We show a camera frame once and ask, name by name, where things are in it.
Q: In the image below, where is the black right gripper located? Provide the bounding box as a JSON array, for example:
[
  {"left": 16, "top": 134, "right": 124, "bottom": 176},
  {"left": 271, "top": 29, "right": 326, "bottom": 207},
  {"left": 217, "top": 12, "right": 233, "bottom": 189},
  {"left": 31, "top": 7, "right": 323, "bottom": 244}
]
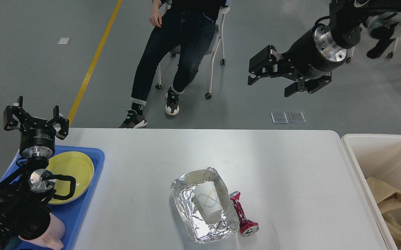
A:
[{"left": 248, "top": 24, "right": 347, "bottom": 98}]

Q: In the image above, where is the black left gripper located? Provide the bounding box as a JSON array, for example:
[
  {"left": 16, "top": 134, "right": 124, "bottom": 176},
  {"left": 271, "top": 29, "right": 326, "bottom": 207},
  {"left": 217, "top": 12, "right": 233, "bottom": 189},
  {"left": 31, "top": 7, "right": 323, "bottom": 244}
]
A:
[{"left": 3, "top": 96, "right": 69, "bottom": 158}]

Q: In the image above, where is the yellow plastic plate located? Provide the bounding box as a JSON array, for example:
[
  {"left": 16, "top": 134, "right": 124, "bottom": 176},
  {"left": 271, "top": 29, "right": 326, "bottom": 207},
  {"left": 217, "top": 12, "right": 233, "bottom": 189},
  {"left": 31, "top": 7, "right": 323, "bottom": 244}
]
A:
[{"left": 46, "top": 151, "right": 95, "bottom": 205}]

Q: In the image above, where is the pink mug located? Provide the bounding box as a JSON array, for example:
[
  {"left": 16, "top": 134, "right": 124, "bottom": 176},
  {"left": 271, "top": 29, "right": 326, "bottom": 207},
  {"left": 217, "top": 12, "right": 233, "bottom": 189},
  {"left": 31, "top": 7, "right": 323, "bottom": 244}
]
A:
[{"left": 18, "top": 212, "right": 65, "bottom": 250}]

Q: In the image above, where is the crushed red can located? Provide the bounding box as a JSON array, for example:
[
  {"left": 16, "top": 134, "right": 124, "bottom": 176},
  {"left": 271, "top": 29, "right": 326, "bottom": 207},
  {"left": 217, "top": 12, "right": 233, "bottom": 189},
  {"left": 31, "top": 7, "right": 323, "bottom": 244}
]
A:
[{"left": 229, "top": 191, "right": 259, "bottom": 237}]

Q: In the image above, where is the aluminium foil tray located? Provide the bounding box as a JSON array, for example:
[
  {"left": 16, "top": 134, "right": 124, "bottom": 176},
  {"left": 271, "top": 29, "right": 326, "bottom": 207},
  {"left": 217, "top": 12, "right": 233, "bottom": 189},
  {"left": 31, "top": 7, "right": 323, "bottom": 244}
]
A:
[{"left": 171, "top": 167, "right": 240, "bottom": 243}]

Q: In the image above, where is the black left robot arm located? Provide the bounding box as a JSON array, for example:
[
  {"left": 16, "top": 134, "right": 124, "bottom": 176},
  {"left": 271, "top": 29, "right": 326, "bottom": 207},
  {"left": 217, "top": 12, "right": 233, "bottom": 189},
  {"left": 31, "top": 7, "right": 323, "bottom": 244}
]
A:
[{"left": 0, "top": 96, "right": 76, "bottom": 250}]

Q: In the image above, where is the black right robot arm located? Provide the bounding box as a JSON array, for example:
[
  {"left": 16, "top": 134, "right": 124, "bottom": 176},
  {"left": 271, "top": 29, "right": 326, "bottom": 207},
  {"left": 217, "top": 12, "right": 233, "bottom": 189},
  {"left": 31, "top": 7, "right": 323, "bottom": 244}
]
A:
[{"left": 248, "top": 0, "right": 401, "bottom": 98}]

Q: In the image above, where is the person bare hand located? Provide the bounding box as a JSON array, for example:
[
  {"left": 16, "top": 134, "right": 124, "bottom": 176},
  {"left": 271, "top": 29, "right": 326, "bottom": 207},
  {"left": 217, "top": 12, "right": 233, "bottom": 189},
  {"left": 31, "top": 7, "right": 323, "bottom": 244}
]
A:
[{"left": 149, "top": 8, "right": 162, "bottom": 27}]

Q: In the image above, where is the transparent floor plate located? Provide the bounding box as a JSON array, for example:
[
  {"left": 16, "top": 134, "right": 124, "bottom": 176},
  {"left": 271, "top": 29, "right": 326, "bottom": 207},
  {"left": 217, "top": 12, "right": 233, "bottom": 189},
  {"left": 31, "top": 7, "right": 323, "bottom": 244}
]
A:
[
  {"left": 288, "top": 112, "right": 306, "bottom": 124},
  {"left": 271, "top": 112, "right": 289, "bottom": 124}
]

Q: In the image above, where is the white grey person chair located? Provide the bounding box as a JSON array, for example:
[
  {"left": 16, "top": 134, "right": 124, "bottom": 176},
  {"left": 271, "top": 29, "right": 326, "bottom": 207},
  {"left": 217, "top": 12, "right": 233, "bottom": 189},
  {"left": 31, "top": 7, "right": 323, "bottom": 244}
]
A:
[{"left": 155, "top": 0, "right": 232, "bottom": 100}]

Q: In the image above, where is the white floor label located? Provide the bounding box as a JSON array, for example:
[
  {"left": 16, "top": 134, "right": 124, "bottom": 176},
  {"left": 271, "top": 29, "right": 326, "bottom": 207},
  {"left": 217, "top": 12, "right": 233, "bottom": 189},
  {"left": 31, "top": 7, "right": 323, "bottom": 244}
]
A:
[{"left": 57, "top": 37, "right": 71, "bottom": 45}]

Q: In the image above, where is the blue plastic tray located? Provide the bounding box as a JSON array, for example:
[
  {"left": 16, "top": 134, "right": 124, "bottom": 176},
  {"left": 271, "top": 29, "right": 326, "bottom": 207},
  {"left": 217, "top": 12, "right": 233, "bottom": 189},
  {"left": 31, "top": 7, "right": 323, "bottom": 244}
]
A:
[{"left": 1, "top": 145, "right": 105, "bottom": 250}]

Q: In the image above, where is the white rolling chair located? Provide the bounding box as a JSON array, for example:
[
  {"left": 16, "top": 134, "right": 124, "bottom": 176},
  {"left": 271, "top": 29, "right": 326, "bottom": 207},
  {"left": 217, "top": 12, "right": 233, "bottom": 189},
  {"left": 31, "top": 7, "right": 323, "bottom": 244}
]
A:
[{"left": 346, "top": 36, "right": 401, "bottom": 64}]

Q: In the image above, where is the white plastic bin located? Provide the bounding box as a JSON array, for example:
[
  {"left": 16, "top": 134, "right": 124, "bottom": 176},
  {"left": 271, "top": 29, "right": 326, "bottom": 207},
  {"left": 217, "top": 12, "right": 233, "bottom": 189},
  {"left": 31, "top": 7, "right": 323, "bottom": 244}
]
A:
[{"left": 341, "top": 134, "right": 401, "bottom": 250}]

